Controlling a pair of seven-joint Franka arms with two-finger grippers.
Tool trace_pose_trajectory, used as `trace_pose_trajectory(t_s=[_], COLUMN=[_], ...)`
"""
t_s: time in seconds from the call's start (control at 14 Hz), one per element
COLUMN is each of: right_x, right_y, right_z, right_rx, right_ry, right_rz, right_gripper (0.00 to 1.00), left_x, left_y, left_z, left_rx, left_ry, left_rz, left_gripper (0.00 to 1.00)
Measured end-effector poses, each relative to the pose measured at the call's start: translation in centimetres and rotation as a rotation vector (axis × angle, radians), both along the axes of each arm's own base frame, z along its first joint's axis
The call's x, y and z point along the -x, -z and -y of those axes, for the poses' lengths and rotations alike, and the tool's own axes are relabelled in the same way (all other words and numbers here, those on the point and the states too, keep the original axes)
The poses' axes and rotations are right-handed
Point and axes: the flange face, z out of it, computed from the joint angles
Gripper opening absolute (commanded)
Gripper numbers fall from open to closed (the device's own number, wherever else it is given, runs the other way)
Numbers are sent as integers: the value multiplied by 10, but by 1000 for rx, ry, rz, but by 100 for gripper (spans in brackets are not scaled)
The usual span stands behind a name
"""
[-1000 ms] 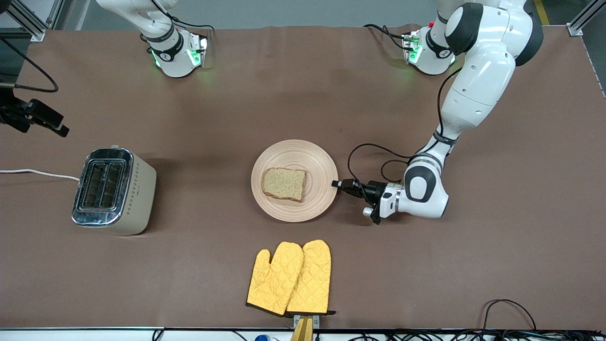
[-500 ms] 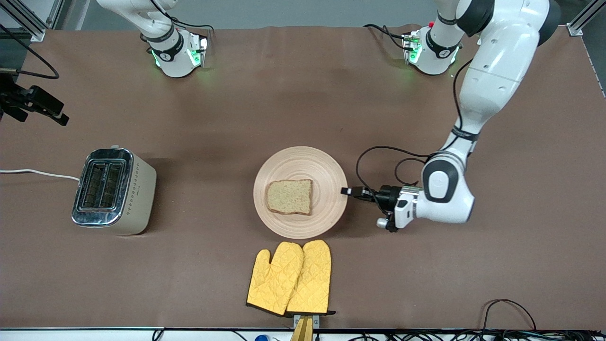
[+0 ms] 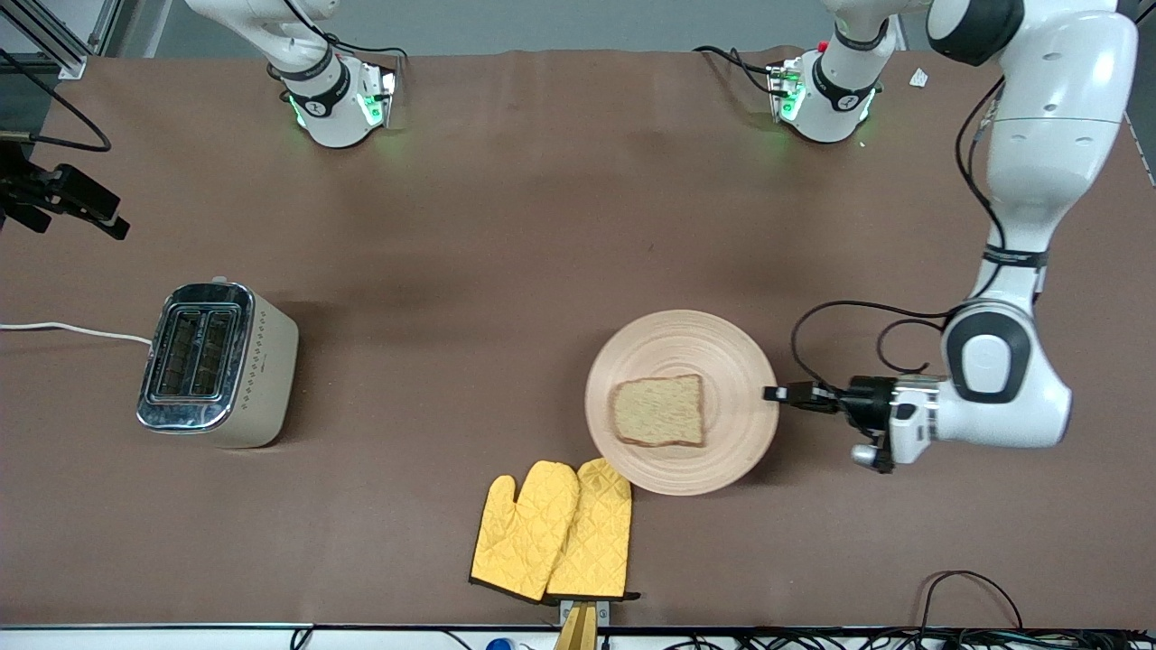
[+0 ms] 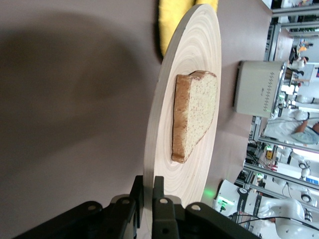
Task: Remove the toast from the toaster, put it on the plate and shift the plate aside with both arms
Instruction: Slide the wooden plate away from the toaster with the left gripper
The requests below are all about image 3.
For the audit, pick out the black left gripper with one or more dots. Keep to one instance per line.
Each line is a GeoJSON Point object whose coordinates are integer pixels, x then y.
{"type": "Point", "coordinates": [869, 402]}

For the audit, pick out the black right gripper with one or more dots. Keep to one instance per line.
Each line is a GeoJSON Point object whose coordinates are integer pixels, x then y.
{"type": "Point", "coordinates": [20, 191]}

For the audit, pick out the round wooden plate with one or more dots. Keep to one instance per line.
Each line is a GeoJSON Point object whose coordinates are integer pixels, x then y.
{"type": "Point", "coordinates": [686, 343]}

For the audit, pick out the brown toast slice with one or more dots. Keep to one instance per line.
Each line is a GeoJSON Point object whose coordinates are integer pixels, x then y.
{"type": "Point", "coordinates": [659, 411]}

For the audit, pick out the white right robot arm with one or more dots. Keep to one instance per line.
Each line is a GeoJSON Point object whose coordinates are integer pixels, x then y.
{"type": "Point", "coordinates": [327, 108]}

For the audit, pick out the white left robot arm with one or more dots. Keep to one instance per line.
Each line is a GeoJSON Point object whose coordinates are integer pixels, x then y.
{"type": "Point", "coordinates": [1048, 135]}

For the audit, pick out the yellow quilted oven mitt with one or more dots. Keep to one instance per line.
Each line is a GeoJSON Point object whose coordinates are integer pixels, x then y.
{"type": "Point", "coordinates": [596, 542]}
{"type": "Point", "coordinates": [524, 533]}

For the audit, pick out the cream and chrome toaster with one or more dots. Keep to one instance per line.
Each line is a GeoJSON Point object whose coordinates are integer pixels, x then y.
{"type": "Point", "coordinates": [262, 370]}

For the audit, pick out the white paper scrap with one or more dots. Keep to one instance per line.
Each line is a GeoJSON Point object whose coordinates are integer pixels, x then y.
{"type": "Point", "coordinates": [918, 78]}

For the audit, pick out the brown table cover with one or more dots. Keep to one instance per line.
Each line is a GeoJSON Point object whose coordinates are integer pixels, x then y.
{"type": "Point", "coordinates": [406, 226]}

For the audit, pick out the blue round object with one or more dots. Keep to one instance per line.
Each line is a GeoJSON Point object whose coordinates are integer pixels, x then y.
{"type": "Point", "coordinates": [499, 645]}

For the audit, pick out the aluminium frame profile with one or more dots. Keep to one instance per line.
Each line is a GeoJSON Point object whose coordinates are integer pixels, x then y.
{"type": "Point", "coordinates": [63, 41]}

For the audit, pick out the wooden stick with metal bracket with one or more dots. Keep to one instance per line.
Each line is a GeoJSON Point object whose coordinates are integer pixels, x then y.
{"type": "Point", "coordinates": [578, 627]}

